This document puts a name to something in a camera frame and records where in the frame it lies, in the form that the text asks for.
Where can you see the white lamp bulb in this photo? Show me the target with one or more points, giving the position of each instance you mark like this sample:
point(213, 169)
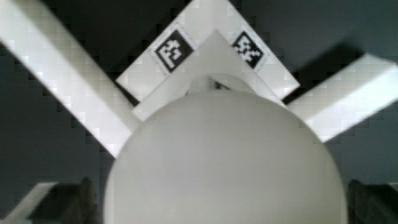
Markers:
point(225, 165)

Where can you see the white lamp base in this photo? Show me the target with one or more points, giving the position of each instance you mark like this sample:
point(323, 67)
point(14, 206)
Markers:
point(209, 46)

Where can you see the white rail bar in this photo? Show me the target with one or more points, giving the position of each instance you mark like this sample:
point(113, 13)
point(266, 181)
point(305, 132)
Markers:
point(349, 97)
point(49, 51)

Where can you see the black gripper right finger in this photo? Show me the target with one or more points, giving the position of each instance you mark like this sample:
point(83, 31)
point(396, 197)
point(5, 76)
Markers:
point(373, 203)

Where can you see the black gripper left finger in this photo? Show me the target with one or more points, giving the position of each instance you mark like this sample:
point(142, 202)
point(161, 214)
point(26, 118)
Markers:
point(60, 203)

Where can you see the white front rail bar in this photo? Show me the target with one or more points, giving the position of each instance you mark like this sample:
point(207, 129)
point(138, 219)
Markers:
point(49, 51)

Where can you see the white right rail bar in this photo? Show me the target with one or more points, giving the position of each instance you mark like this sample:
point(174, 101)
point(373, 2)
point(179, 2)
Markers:
point(349, 97)

